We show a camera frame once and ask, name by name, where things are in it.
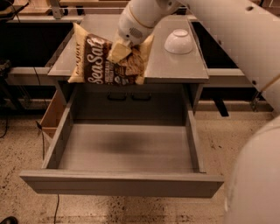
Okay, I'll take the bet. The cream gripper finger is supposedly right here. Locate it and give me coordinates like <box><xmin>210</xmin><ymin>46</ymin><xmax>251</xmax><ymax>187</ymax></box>
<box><xmin>107</xmin><ymin>39</ymin><xmax>131</xmax><ymax>63</ymax></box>

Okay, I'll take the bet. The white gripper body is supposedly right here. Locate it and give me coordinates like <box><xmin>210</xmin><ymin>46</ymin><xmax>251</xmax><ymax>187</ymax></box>
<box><xmin>114</xmin><ymin>0</ymin><xmax>180</xmax><ymax>46</ymax></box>

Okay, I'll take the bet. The brown sea salt chip bag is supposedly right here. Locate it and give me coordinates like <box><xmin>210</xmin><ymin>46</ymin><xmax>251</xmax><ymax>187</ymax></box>
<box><xmin>68</xmin><ymin>24</ymin><xmax>154</xmax><ymax>86</ymax></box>

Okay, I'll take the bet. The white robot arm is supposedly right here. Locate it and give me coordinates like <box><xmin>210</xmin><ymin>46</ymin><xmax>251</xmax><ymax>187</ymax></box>
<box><xmin>108</xmin><ymin>0</ymin><xmax>280</xmax><ymax>224</ymax></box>

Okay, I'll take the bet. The grey cabinet with counter top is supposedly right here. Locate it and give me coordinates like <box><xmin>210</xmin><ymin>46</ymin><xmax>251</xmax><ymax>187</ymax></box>
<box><xmin>47</xmin><ymin>14</ymin><xmax>210</xmax><ymax>117</ymax></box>

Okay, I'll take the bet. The grey open top drawer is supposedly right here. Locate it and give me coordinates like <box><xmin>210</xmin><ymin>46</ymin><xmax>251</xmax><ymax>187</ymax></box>
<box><xmin>20</xmin><ymin>84</ymin><xmax>224</xmax><ymax>198</ymax></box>

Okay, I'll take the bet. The white upside-down bowl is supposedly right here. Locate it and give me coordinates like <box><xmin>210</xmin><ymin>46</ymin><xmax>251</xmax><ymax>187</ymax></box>
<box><xmin>164</xmin><ymin>29</ymin><xmax>193</xmax><ymax>54</ymax></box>

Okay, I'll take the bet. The wooden box beside cabinet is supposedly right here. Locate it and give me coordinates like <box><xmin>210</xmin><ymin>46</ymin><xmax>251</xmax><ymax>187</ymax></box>
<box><xmin>40</xmin><ymin>92</ymin><xmax>66</xmax><ymax>138</ymax></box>

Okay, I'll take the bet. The black drawer handle left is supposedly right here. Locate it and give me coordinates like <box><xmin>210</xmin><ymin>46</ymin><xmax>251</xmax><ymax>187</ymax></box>
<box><xmin>107</xmin><ymin>92</ymin><xmax>127</xmax><ymax>102</ymax></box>

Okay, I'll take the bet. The black drawer handle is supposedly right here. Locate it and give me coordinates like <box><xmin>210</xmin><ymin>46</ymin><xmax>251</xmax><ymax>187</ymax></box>
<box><xmin>107</xmin><ymin>92</ymin><xmax>127</xmax><ymax>102</ymax></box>
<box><xmin>131</xmin><ymin>93</ymin><xmax>151</xmax><ymax>102</ymax></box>

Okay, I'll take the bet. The black drawer handle right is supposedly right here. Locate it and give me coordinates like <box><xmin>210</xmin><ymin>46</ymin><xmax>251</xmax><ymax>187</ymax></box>
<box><xmin>131</xmin><ymin>93</ymin><xmax>151</xmax><ymax>102</ymax></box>

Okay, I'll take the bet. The black cable on floor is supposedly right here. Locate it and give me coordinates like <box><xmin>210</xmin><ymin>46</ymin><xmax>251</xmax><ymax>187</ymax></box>
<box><xmin>53</xmin><ymin>193</ymin><xmax>60</xmax><ymax>224</ymax></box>

